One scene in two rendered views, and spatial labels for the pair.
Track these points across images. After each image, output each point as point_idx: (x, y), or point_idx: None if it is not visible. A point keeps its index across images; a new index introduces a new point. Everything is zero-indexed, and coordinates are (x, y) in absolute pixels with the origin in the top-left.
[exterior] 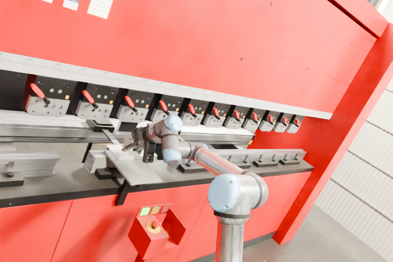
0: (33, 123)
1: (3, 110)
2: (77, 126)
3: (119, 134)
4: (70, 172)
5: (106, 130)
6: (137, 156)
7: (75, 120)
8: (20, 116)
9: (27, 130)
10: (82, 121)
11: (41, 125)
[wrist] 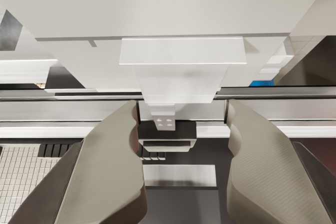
0: (320, 128)
1: (335, 137)
2: (222, 127)
3: (106, 110)
4: (334, 1)
5: (161, 130)
6: (78, 59)
7: (212, 133)
8: (320, 133)
9: (332, 113)
10: (198, 132)
11: (307, 125)
